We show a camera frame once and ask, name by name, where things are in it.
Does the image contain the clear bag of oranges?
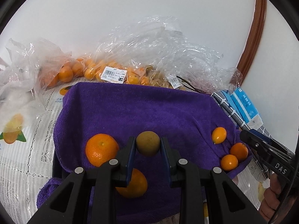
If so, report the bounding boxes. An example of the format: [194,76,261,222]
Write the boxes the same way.
[98,15,243,94]

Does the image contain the plastic bag of oranges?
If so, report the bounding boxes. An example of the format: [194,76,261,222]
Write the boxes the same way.
[38,56,152,89]

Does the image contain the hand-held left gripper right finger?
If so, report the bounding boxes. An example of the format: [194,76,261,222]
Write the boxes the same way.
[160,136,269,224]

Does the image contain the oval orange kumquat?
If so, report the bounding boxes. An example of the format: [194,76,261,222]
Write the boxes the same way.
[212,127,227,144]

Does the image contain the person's right hand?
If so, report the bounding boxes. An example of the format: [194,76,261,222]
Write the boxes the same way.
[258,175,289,222]

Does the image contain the thin black cord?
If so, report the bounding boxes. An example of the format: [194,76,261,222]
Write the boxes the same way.
[176,76,212,95]

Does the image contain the blue tissue pack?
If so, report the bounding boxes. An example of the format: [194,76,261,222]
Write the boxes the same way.
[230,87,263,130]

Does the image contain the purple towel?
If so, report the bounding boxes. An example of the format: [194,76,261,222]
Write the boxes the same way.
[36,82,254,216]

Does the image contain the plastic bag of brown fruit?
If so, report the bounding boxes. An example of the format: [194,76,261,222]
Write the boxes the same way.
[149,69,187,90]

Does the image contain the greenish brown round fruit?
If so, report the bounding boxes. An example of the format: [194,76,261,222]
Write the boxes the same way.
[136,131,161,157]

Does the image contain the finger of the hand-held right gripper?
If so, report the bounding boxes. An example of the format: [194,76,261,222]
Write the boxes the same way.
[248,129,275,143]
[239,131,293,161]

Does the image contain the small orange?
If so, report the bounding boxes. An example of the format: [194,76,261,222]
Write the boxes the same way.
[229,142,249,162]
[115,167,148,198]
[221,154,239,171]

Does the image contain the brown wooden door frame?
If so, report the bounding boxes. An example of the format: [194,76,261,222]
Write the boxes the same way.
[236,0,267,84]

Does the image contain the empty clear plastic bag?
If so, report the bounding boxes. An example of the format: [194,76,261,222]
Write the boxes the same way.
[0,37,73,131]

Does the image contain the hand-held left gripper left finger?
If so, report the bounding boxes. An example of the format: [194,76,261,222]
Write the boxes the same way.
[27,136,137,224]

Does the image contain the large orange mandarin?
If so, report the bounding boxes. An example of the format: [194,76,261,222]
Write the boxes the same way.
[85,133,120,167]

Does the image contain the black cable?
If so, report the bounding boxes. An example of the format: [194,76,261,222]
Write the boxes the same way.
[272,175,295,223]

